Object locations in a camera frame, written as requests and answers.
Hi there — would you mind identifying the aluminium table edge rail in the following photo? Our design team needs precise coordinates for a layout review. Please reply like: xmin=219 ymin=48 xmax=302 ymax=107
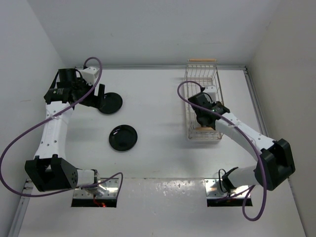
xmin=243 ymin=67 xmax=268 ymax=135

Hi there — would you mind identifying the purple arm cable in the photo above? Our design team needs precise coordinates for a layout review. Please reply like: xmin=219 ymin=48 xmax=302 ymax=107
xmin=177 ymin=81 xmax=269 ymax=221
xmin=0 ymin=56 xmax=124 ymax=198

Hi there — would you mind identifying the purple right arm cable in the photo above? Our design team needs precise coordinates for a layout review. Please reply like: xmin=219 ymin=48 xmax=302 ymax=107
xmin=177 ymin=81 xmax=269 ymax=221

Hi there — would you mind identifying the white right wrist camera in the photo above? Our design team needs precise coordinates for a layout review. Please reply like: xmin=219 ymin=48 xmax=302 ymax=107
xmin=204 ymin=85 xmax=217 ymax=102

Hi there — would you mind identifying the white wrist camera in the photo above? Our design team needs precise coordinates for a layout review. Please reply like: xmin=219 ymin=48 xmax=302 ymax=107
xmin=80 ymin=67 xmax=100 ymax=85
xmin=204 ymin=85 xmax=217 ymax=102

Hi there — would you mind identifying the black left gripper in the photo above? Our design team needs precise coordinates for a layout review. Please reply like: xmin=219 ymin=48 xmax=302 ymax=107
xmin=72 ymin=77 xmax=105 ymax=109

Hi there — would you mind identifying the black arm base cable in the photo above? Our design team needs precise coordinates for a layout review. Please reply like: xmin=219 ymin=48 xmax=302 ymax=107
xmin=218 ymin=168 xmax=237 ymax=198

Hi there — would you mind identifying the black round plate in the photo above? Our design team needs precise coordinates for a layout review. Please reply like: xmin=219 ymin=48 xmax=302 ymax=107
xmin=109 ymin=124 xmax=138 ymax=152

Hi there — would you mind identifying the white wire dish rack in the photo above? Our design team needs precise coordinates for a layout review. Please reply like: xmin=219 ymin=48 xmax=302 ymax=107
xmin=184 ymin=59 xmax=224 ymax=143

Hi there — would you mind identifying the glossy black oval plate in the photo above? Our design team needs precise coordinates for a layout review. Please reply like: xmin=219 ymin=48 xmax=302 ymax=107
xmin=98 ymin=92 xmax=123 ymax=115

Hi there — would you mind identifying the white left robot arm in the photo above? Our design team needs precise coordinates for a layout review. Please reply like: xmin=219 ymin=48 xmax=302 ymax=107
xmin=25 ymin=67 xmax=105 ymax=195

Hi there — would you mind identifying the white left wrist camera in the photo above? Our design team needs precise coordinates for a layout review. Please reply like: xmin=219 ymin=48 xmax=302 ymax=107
xmin=80 ymin=67 xmax=100 ymax=85

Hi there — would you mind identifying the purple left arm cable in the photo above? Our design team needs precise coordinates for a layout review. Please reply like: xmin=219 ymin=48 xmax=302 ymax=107
xmin=0 ymin=56 xmax=124 ymax=198

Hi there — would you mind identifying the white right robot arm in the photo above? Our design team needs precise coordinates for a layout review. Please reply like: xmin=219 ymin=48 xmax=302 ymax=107
xmin=188 ymin=92 xmax=296 ymax=192

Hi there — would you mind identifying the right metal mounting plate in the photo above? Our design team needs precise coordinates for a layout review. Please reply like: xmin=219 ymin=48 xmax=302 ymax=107
xmin=204 ymin=178 xmax=252 ymax=199

